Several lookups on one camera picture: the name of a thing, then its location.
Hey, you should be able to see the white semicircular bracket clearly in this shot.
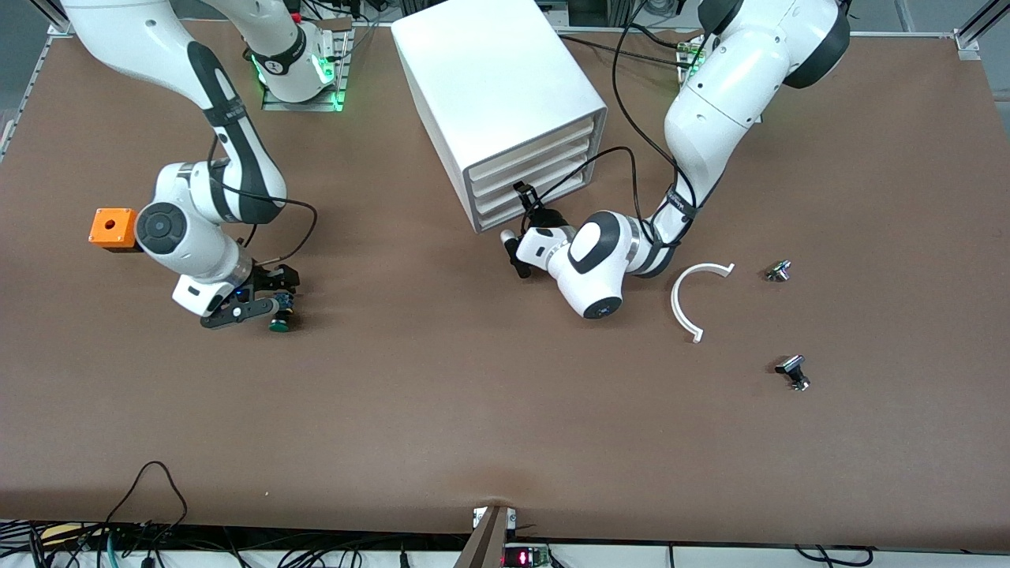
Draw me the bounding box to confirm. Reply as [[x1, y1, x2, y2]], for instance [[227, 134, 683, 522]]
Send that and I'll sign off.
[[671, 262, 736, 344]]

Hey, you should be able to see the black floor cable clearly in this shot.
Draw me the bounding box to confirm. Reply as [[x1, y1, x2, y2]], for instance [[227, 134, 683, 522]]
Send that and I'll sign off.
[[793, 544, 877, 568]]

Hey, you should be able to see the white plastic drawer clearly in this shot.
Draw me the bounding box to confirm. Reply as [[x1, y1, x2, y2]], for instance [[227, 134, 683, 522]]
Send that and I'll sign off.
[[468, 116, 604, 189], [477, 172, 591, 232], [473, 154, 597, 219], [470, 136, 602, 204]]

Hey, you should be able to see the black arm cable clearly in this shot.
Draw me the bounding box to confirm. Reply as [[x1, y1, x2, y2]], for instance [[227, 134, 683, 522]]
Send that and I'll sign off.
[[207, 138, 319, 266], [517, 0, 703, 245]]

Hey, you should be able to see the device with red display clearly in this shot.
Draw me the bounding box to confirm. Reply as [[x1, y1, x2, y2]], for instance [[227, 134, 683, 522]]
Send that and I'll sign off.
[[503, 543, 553, 568]]

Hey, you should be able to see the black cable behind cabinet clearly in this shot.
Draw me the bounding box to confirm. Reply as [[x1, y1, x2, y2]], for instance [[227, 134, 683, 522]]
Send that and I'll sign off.
[[552, 32, 695, 73]]

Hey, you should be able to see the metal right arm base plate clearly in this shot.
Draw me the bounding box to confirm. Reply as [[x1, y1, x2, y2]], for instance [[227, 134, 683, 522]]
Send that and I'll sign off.
[[263, 22, 354, 112]]

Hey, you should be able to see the black looped cable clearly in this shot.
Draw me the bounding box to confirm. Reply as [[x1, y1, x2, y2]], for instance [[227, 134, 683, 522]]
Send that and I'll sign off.
[[103, 461, 190, 553]]

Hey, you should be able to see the brown wooden beam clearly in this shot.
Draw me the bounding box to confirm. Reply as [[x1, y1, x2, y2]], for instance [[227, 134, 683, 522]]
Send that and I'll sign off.
[[454, 505, 511, 568]]

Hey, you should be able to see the aluminium frame profile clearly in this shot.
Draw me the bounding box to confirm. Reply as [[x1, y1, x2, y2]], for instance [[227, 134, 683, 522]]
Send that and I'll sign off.
[[32, 0, 76, 37], [953, 0, 1010, 61]]

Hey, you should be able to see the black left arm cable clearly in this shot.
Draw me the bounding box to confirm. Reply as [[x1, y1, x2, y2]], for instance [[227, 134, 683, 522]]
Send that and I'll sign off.
[[517, 0, 703, 245]]

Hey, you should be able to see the white drawer cabinet shell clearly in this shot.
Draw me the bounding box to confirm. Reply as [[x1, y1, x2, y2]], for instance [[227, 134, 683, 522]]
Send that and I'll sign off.
[[391, 0, 609, 234]]

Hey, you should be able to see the black silver push button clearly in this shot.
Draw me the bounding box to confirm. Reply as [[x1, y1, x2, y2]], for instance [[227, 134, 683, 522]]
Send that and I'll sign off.
[[775, 354, 811, 393]]

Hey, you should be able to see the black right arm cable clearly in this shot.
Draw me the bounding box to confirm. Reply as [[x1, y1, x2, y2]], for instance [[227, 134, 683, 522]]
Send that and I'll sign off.
[[207, 138, 319, 266]]

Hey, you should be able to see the orange box with hole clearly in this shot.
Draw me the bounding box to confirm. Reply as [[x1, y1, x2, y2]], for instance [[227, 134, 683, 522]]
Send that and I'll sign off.
[[88, 207, 144, 253]]

